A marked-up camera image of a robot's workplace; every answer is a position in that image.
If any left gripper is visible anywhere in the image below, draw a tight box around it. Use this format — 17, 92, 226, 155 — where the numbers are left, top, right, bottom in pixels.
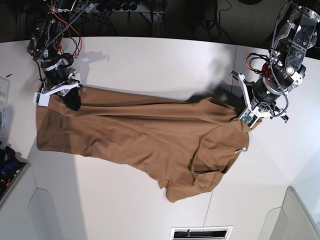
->
230, 71, 288, 123

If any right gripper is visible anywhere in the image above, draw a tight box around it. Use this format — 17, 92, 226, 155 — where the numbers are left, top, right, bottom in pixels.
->
39, 66, 83, 111

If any brown t-shirt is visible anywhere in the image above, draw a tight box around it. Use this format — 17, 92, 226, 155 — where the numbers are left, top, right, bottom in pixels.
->
36, 87, 251, 203

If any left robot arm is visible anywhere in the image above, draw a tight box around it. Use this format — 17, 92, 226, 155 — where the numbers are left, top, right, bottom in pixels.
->
231, 0, 320, 128

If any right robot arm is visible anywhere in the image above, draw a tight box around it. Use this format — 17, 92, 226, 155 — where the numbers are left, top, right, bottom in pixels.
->
27, 0, 89, 111

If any clear plastic box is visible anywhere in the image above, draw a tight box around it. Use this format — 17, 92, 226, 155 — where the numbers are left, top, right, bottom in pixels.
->
0, 76, 10, 131

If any white power strip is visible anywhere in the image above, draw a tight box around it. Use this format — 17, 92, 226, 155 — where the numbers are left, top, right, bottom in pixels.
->
84, 2, 97, 14

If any bin of tools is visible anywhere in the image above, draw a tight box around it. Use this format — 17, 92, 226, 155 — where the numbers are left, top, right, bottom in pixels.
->
0, 141, 27, 198

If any grey right chair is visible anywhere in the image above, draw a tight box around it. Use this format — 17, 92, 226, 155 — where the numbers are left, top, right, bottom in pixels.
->
258, 186, 320, 240

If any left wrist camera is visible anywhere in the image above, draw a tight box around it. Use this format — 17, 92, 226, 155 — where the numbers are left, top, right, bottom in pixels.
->
239, 108, 259, 129

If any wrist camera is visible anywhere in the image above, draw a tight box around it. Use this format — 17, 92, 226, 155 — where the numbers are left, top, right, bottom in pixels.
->
239, 108, 259, 129
33, 91, 50, 107

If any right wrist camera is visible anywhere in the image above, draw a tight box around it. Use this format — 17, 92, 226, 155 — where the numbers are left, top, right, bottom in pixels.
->
33, 91, 50, 107

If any aluminium frame post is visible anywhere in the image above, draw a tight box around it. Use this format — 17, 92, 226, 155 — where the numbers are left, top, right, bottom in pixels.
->
151, 11, 164, 38

